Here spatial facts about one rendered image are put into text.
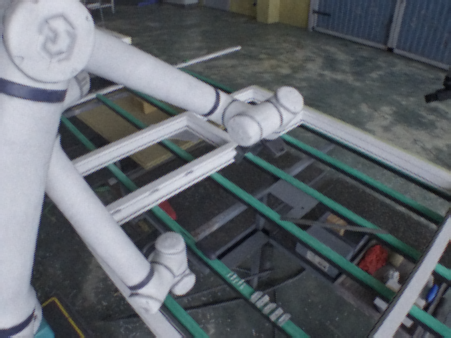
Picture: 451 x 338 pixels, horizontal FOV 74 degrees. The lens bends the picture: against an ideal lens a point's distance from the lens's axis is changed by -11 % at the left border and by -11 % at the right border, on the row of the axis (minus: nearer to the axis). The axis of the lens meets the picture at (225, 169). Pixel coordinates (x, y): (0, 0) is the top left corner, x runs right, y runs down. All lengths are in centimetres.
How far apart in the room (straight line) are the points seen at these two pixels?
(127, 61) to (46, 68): 28
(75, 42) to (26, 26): 7
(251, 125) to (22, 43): 56
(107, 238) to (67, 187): 15
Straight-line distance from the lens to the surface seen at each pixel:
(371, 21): 739
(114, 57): 69
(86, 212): 79
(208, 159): 156
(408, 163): 184
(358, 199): 200
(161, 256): 97
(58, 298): 197
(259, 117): 85
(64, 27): 46
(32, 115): 49
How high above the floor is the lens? 185
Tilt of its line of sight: 37 degrees down
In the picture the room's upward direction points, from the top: straight up
